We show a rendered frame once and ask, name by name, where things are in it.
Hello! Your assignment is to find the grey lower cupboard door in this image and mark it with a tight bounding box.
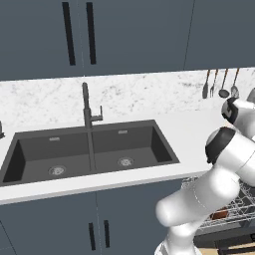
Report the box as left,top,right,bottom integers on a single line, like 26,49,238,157
0,191,101,255
95,178,184,255

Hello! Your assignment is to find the grey cupboard door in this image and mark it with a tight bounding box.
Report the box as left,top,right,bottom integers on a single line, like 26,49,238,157
0,191,101,255
183,0,255,72
95,178,184,255
0,0,84,82
78,0,195,78

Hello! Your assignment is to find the grey upper cupboard door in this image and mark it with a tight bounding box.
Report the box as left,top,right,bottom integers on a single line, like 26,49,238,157
78,0,195,78
0,0,84,82
183,0,255,72

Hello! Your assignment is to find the dark dishwasher door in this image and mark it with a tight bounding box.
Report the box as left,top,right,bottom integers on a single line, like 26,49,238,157
193,222,255,255

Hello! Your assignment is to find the dark grey tap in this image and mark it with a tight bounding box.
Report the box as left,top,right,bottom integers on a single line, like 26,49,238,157
81,82,105,131

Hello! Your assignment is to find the dark grey double sink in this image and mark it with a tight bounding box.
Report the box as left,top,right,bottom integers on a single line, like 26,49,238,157
0,119,181,188

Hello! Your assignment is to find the hanging spatula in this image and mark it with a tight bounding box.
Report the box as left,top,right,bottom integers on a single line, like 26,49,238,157
201,69,212,100

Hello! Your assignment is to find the hanging fork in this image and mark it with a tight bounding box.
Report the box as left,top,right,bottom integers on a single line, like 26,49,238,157
209,69,219,99

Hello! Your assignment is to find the hanging ladle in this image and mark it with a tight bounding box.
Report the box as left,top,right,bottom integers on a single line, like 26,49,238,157
217,68,231,100

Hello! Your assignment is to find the brown item in rack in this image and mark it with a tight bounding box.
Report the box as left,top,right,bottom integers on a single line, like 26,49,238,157
209,206,231,221

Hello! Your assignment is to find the black upper cupboard handle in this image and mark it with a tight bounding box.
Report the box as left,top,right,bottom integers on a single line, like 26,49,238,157
61,1,77,67
86,1,98,66

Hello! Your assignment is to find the black cupboard handle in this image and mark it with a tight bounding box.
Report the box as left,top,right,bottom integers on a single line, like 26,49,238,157
86,1,98,66
88,221,98,252
61,1,77,67
103,219,112,249

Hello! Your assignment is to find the black lower cupboard handle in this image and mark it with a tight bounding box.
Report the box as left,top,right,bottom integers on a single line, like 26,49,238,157
88,221,98,252
103,219,112,249

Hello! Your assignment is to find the white wire dishwasher rack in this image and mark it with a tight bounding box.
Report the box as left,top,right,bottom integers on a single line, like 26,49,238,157
180,176,255,231

